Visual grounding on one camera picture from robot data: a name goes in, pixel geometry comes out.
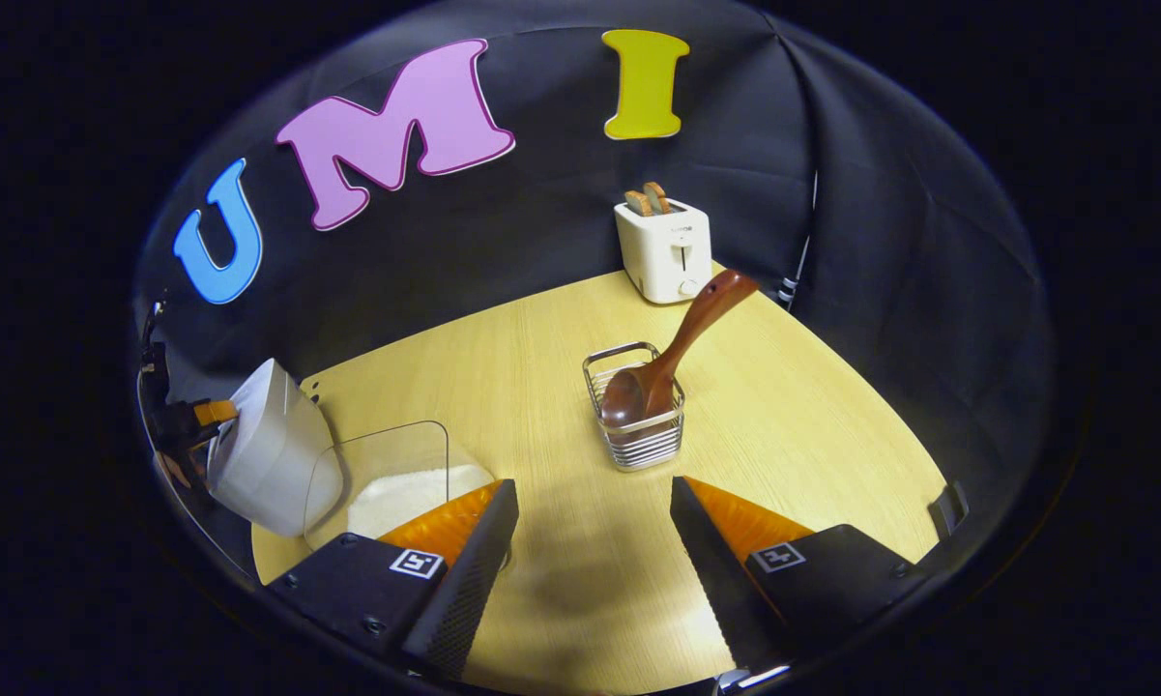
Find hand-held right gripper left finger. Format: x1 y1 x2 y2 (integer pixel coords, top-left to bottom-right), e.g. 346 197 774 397
269 478 520 681

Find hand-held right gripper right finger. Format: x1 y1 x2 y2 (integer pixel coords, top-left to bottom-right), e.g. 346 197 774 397
670 476 929 678

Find white rice cooker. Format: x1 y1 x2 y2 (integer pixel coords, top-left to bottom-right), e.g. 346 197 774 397
206 359 344 538

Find white rice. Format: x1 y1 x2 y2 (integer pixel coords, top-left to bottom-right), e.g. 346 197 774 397
348 464 494 540

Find metal wire chopstick holder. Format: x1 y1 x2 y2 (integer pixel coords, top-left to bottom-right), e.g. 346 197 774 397
582 341 686 472

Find clear plastic rice box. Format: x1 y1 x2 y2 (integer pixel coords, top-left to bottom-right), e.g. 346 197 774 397
303 420 504 552

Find brown wooden spoon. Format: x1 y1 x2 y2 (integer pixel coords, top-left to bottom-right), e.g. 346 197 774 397
601 269 761 431

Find white toaster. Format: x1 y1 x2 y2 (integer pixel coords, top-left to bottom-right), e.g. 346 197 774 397
614 198 712 305

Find black backdrop cloth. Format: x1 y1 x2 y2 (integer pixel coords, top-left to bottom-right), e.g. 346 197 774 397
135 0 1055 504

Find white cable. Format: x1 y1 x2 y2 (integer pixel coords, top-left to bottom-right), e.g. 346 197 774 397
778 174 821 305

